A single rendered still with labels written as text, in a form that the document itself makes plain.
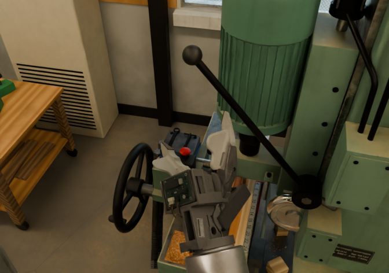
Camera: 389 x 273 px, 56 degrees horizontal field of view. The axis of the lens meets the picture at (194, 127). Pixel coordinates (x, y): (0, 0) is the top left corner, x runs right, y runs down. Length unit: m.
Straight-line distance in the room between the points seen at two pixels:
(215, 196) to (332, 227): 0.34
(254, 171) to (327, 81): 0.33
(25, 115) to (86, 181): 0.57
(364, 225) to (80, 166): 1.86
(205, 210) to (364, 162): 0.28
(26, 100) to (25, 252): 0.80
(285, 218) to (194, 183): 0.40
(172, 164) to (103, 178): 1.71
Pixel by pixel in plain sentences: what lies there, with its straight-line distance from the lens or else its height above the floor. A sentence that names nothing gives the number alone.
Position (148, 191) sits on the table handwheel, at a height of 0.82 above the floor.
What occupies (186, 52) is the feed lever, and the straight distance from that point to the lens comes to 0.62.
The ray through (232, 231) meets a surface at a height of 0.94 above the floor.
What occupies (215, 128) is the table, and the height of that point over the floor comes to 0.90.
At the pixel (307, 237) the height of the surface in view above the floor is 1.05.
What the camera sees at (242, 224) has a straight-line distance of 0.94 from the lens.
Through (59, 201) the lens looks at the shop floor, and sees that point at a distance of 2.30.
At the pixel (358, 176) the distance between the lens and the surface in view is 0.69.
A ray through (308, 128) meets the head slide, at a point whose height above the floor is 1.23.
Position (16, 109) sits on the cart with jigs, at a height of 0.53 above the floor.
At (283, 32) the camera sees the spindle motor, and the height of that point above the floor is 1.44.
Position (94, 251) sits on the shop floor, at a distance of 2.05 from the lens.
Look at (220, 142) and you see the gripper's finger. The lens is 0.56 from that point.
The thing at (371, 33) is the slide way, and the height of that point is 1.45.
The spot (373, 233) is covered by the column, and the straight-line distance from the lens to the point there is 0.96.
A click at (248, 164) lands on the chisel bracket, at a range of 0.92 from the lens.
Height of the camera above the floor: 1.73
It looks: 42 degrees down
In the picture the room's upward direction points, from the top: straight up
